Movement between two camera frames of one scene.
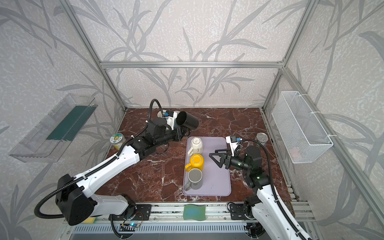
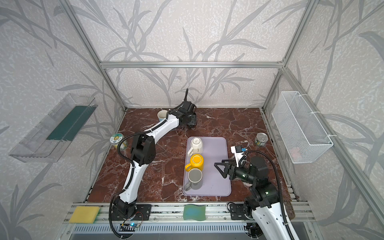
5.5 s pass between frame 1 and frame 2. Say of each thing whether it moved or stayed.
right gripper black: moved
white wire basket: stayed
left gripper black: moved
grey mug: stayed
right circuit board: stayed
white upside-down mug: stayed
